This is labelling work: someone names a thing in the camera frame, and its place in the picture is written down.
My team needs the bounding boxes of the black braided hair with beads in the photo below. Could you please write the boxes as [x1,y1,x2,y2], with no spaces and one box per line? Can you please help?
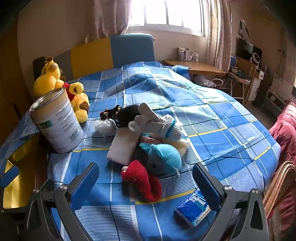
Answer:
[99,104,141,128]

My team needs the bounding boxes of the low white shelf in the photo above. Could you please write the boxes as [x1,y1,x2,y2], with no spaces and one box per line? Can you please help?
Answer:
[265,89,287,112]

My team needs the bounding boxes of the white knit gloves blue stripe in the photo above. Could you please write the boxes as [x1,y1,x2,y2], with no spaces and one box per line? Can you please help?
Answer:
[128,103,183,141]

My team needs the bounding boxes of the beige mesh cloth bundle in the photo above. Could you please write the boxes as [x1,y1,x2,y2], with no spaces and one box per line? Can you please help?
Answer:
[171,138,190,156]

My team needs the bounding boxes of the wooden chair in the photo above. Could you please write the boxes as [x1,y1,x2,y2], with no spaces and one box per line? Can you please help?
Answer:
[228,57,257,105]

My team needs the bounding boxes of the blue plaid blanket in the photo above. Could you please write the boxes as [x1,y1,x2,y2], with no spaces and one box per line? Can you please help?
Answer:
[0,61,281,241]

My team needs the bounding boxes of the rattan chair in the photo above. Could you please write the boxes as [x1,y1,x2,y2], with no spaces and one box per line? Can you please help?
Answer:
[262,161,296,218]

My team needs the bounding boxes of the wooden desk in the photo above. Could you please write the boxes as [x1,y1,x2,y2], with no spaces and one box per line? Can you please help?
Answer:
[162,60,226,76]

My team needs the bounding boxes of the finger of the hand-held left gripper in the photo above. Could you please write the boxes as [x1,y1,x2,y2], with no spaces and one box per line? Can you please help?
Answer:
[0,166,20,189]

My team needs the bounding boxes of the white cabinet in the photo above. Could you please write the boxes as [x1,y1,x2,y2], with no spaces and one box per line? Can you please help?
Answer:
[248,70,269,102]

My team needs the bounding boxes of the yellow and blue headboard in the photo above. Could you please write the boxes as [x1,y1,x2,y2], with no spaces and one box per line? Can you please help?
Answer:
[32,33,155,79]

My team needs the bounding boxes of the yellow plush toy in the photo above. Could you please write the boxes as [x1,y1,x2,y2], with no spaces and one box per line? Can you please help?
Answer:
[32,56,66,98]

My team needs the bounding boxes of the pink curtain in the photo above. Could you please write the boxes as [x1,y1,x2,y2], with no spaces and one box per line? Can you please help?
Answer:
[85,0,132,43]
[206,0,232,70]

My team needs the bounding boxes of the red knit sock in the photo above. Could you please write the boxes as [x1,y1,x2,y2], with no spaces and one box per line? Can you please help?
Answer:
[121,160,162,202]

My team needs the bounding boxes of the blue tissue packet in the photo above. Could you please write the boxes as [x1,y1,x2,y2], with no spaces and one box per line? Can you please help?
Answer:
[174,188,212,228]

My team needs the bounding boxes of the blue plush toy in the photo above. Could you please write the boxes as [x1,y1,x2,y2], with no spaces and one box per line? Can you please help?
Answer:
[139,142,183,175]

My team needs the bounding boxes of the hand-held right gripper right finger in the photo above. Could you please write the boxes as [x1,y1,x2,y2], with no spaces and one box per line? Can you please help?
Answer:
[192,162,270,241]

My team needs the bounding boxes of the window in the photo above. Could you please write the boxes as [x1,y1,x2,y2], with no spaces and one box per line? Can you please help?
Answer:
[128,0,210,37]

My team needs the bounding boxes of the white cloth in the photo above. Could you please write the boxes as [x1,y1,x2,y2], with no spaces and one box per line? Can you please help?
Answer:
[107,133,140,164]

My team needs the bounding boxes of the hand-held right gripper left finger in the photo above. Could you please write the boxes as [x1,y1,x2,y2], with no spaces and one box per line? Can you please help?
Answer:
[23,162,100,241]

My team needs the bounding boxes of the large white tin can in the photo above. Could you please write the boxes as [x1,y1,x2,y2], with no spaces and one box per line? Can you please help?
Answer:
[30,87,84,154]

